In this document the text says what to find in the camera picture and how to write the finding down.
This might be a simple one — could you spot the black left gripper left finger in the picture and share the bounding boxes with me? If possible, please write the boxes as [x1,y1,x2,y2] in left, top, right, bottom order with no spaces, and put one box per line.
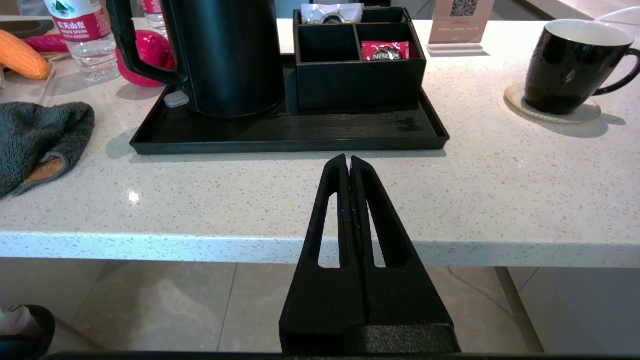
[279,154,368,355]

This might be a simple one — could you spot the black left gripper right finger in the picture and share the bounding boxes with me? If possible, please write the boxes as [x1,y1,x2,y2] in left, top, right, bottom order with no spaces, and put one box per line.
[349,155,462,355]

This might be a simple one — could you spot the black electric kettle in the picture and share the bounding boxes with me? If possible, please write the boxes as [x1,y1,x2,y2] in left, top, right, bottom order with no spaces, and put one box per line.
[106,0,286,119]

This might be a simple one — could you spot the black serving tray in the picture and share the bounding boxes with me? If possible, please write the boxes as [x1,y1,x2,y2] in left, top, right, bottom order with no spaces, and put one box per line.
[129,52,450,155]

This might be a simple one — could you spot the black compartment organizer box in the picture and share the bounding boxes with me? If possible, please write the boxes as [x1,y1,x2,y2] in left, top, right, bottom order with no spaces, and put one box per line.
[293,6,428,111]

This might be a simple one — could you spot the round pale coaster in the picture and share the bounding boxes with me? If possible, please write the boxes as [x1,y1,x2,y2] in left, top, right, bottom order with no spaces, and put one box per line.
[504,83,602,125]

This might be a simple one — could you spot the small white plastic tab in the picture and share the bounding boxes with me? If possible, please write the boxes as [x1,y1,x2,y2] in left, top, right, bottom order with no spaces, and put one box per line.
[163,90,191,109]

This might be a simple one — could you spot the red coffee sachet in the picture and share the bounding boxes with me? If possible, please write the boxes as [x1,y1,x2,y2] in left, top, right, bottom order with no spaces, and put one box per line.
[360,41,411,62]

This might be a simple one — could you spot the black mug white inside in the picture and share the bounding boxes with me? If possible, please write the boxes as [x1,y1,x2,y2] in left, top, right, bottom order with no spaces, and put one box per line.
[524,19,640,116]

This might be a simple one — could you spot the white sachet packets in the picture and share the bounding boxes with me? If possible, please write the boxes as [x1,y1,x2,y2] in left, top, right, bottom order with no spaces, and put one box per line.
[301,3,365,25]

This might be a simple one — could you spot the QR code acrylic sign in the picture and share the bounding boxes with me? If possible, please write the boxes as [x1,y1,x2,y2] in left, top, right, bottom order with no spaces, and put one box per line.
[427,0,496,57]

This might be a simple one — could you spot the dark blue rounded object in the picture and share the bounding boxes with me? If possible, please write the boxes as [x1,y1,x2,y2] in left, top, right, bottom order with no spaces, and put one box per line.
[0,304,57,359]

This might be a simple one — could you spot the dark grey towel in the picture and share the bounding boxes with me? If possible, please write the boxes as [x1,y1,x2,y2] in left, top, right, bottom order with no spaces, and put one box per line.
[0,101,96,200]

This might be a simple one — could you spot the clear water bottle red cap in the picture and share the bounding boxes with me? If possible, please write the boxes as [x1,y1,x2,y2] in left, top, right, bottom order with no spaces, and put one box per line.
[44,0,121,84]
[141,0,168,40]

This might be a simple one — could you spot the red chili pepper toy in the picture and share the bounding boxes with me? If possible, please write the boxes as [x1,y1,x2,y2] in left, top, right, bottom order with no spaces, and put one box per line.
[22,33,72,54]

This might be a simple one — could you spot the orange oval object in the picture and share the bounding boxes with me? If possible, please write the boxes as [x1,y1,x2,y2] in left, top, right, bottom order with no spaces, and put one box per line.
[0,29,53,81]

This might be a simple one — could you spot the dark smartphone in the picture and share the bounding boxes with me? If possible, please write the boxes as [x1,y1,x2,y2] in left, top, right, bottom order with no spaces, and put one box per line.
[0,19,56,39]

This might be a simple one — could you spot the white power cable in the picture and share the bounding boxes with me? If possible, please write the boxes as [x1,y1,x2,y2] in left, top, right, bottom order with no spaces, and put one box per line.
[595,6,640,26]

